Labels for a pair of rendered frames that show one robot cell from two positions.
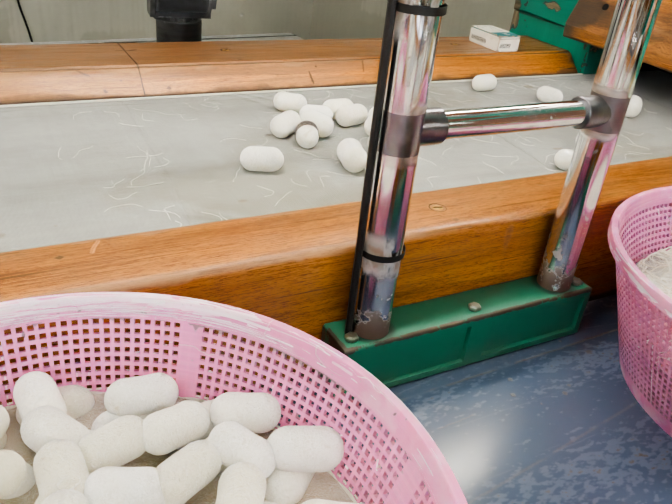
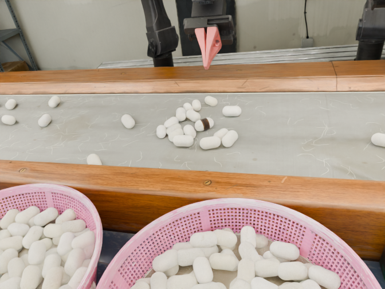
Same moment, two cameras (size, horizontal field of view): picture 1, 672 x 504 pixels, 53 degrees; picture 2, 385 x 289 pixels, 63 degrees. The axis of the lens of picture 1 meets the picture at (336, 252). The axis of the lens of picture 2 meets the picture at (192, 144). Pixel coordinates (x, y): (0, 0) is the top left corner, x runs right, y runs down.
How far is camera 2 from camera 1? 10 cm
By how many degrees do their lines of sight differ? 42
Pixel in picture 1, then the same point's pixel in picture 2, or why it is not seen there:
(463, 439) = not seen: outside the picture
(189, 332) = (309, 233)
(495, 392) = not seen: outside the picture
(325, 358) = (365, 274)
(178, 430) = (291, 274)
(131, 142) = (321, 118)
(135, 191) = (314, 147)
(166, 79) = (349, 83)
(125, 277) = (290, 198)
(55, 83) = (297, 84)
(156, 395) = (289, 254)
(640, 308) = not seen: outside the picture
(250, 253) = (351, 201)
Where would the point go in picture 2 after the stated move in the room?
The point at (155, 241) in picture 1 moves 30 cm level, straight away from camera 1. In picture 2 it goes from (309, 183) to (338, 86)
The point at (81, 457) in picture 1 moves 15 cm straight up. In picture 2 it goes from (253, 269) to (251, 157)
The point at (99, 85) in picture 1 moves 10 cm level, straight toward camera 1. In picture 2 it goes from (315, 85) to (310, 108)
